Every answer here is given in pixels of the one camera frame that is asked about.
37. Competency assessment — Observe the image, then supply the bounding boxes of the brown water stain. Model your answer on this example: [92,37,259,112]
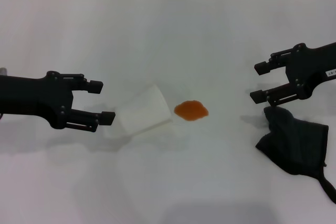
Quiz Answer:
[174,100,210,122]

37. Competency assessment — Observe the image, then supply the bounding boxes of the dark blue rag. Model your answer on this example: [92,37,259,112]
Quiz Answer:
[255,105,336,205]

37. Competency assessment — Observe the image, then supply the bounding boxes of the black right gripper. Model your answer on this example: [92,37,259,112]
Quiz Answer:
[249,40,336,108]

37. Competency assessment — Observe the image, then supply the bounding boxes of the white paper cup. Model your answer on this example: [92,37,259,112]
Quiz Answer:
[115,83,173,135]

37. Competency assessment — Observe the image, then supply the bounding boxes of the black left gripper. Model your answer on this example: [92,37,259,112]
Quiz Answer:
[0,71,117,133]

